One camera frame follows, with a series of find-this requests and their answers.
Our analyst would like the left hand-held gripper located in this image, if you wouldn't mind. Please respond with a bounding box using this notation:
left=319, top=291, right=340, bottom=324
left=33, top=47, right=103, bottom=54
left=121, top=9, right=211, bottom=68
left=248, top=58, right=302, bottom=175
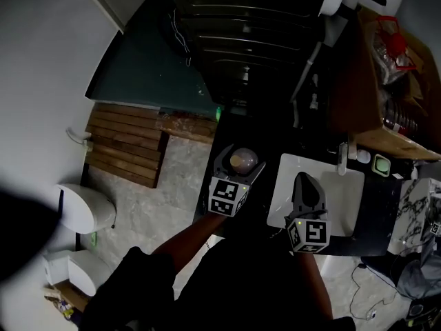
left=207, top=144, right=267, bottom=219

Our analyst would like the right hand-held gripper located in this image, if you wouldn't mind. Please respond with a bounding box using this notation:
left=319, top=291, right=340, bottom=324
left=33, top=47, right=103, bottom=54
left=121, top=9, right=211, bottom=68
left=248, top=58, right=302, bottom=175
left=283, top=171, right=332, bottom=254

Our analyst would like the translucent round bottle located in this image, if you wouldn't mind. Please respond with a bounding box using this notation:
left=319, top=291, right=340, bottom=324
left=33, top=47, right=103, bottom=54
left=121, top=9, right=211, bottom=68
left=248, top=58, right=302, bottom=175
left=229, top=147, right=259, bottom=177

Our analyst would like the person's left forearm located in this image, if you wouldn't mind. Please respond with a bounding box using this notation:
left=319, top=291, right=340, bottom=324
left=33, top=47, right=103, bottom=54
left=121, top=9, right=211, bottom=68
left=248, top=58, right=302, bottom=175
left=151, top=212, right=228, bottom=279

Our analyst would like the person's right forearm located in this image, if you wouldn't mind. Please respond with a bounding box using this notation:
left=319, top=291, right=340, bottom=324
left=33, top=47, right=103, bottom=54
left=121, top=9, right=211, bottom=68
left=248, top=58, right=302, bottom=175
left=292, top=250, right=336, bottom=321

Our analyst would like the white sink basin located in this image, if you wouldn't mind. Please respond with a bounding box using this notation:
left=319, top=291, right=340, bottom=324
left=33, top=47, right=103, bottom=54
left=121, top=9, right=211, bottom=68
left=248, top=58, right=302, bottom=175
left=266, top=152, right=366, bottom=238

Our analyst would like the black sink counter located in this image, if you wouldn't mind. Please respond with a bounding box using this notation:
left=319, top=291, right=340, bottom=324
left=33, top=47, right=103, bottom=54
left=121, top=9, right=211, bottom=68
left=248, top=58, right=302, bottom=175
left=192, top=110, right=403, bottom=257

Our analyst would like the chrome faucet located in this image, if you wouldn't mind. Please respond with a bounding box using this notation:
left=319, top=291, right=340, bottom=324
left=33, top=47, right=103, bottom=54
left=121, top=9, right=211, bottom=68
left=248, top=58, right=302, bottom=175
left=336, top=142, right=349, bottom=177

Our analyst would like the marble patterned box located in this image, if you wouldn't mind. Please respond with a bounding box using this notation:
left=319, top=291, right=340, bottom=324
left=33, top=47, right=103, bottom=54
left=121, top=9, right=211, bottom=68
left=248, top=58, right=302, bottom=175
left=388, top=177, right=441, bottom=255

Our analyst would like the brown cardboard box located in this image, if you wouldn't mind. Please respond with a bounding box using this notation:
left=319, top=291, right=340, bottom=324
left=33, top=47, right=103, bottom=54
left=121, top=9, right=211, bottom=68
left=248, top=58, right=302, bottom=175
left=329, top=8, right=441, bottom=161

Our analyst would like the wooden slat platform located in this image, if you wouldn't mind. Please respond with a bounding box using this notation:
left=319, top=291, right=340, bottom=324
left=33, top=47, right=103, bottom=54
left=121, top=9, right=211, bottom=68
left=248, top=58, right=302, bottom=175
left=83, top=103, right=170, bottom=190

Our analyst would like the grey pipe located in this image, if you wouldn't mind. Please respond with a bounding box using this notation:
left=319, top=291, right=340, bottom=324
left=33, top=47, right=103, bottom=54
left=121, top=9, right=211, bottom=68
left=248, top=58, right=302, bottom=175
left=290, top=41, right=323, bottom=103

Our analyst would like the person's dark clothing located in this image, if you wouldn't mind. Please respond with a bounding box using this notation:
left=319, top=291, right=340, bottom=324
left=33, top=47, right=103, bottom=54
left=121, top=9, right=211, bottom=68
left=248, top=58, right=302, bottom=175
left=78, top=234, right=358, bottom=331

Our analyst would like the dark panelled door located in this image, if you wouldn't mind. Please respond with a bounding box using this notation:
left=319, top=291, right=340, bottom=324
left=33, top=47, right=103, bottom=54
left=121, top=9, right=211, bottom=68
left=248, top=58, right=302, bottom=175
left=163, top=0, right=329, bottom=107

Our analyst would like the grey cloth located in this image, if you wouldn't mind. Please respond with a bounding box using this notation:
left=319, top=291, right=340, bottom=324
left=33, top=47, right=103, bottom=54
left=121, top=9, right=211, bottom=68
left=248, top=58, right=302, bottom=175
left=395, top=232, right=441, bottom=300

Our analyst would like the white toilet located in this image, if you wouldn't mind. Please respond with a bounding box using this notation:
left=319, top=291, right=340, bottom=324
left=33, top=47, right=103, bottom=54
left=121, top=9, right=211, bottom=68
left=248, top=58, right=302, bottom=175
left=56, top=183, right=117, bottom=234

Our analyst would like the red plastic item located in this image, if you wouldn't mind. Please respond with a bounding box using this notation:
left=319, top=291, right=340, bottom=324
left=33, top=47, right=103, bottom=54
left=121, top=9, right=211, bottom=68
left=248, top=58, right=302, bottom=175
left=374, top=14, right=418, bottom=72

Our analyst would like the white floor cable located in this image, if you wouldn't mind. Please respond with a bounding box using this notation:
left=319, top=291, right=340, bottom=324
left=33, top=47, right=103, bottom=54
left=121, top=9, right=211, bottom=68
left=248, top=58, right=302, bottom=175
left=349, top=261, right=400, bottom=321

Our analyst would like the white wall pipe fitting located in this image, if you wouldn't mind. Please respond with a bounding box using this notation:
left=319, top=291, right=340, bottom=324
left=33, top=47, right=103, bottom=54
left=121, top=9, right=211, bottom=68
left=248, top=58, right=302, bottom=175
left=65, top=126, right=93, bottom=152

